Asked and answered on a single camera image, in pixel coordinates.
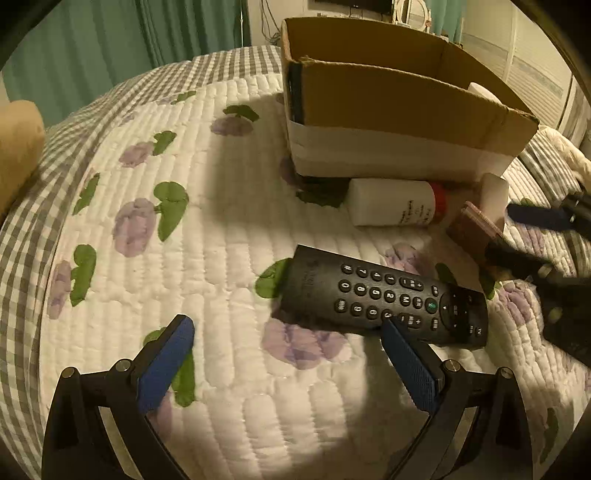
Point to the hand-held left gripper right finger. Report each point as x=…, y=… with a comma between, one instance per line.
x=408, y=364

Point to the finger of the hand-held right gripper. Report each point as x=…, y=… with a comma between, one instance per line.
x=512, y=258
x=531, y=217

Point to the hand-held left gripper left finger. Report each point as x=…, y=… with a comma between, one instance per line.
x=166, y=364

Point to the brown case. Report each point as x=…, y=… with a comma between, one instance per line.
x=471, y=228

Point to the black remote control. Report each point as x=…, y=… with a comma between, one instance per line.
x=369, y=295

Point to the cardboard box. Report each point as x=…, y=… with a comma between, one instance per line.
x=392, y=110

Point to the white fluffy blanket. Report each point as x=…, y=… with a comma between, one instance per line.
x=565, y=147

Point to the floral quilted bedspread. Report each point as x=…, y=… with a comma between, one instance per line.
x=184, y=258

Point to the white object in box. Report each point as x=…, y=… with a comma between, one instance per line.
x=484, y=92

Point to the white bottle with red cap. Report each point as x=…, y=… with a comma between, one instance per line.
x=388, y=202

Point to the white wardrobe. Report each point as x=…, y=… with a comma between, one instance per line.
x=517, y=50

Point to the green curtain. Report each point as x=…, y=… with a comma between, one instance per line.
x=447, y=18
x=115, y=37

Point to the tan pillow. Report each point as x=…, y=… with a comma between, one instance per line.
x=18, y=147

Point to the black television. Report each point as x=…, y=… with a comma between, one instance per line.
x=351, y=4

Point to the white round frame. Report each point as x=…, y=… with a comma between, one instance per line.
x=413, y=14

